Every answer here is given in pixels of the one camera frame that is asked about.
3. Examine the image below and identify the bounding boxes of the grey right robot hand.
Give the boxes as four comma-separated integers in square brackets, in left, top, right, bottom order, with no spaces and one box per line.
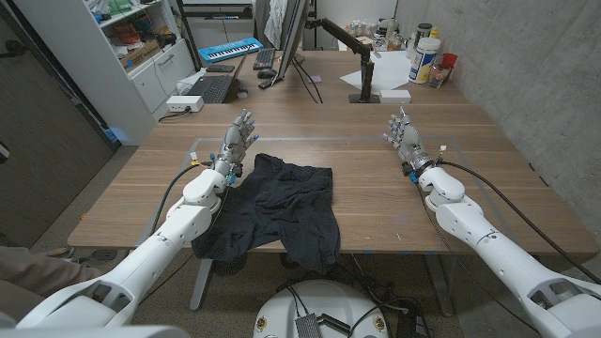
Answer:
[382,105,436,177]

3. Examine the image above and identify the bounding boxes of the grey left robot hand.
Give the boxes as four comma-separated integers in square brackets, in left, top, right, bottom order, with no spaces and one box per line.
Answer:
[211,109,260,178]

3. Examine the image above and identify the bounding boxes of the dark navy shorts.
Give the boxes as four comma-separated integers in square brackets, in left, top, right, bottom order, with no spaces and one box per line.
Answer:
[191,152,342,275]

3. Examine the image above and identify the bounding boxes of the small white box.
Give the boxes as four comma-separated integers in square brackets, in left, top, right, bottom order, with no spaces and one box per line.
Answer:
[378,88,412,104]

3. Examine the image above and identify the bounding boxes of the black laptop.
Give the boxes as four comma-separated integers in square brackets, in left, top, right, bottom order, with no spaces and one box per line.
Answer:
[186,51,249,105]

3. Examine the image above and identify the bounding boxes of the white power strip box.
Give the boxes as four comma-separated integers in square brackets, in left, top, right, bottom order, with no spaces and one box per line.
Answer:
[165,95,206,114]

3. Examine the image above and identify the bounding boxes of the clear glass jar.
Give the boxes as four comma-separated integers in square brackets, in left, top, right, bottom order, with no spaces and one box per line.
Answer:
[427,55,452,89]

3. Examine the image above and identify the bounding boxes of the white paper sheet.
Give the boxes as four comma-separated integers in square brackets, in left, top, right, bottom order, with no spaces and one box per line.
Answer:
[339,50,413,92]

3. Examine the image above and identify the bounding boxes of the white crumpled bag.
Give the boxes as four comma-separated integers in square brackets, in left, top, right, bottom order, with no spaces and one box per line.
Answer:
[176,68,208,95]

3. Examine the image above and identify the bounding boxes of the white wipes canister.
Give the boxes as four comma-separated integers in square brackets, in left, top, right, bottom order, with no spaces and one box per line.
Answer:
[408,37,442,85]

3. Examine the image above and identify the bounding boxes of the black computer keyboard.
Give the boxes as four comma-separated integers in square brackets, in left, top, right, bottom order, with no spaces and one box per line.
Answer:
[253,47,277,71]

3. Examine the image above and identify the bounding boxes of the blue toy piano keyboard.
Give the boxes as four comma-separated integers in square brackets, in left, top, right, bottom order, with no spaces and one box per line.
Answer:
[197,37,265,65]

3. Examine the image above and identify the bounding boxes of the black silver thermos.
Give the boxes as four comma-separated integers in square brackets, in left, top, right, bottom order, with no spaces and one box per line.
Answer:
[415,23,434,48]

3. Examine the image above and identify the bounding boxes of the black computer monitor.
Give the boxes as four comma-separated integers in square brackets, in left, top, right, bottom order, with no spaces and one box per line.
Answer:
[274,0,311,84]

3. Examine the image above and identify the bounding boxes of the cardboard box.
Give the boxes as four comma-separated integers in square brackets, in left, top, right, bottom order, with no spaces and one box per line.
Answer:
[119,39,162,71]

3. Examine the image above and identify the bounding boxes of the white hanging cloth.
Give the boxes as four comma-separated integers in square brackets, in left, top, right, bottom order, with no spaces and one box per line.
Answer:
[263,0,288,51]

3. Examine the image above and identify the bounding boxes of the grey table leg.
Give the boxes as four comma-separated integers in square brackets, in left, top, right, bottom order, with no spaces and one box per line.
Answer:
[189,257,215,312]
[424,254,455,318]

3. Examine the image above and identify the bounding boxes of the red snack bag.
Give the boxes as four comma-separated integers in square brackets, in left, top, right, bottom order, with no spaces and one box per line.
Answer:
[111,22,141,46]

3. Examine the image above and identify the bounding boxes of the white shelf cabinet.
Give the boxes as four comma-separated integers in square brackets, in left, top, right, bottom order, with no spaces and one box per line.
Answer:
[13,0,198,146]

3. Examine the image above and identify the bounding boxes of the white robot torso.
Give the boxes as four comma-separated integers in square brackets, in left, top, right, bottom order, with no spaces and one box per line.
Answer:
[253,280,390,338]

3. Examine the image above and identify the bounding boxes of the person leg brown trousers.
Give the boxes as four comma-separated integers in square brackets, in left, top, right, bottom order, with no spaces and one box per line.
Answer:
[0,246,104,320]

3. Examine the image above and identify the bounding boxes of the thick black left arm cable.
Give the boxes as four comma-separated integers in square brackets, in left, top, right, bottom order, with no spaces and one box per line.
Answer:
[148,161,215,236]

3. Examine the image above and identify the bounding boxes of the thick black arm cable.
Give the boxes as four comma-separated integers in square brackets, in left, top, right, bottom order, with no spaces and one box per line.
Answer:
[148,161,215,236]
[436,160,601,285]

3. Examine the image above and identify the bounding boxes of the black monitor cables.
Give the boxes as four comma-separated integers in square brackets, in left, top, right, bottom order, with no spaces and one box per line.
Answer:
[290,58,325,104]

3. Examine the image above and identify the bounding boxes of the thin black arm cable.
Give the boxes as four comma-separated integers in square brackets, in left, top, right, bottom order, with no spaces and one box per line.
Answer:
[414,182,544,334]

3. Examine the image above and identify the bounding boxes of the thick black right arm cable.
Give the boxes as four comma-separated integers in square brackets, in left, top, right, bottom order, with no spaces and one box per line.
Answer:
[436,160,601,285]

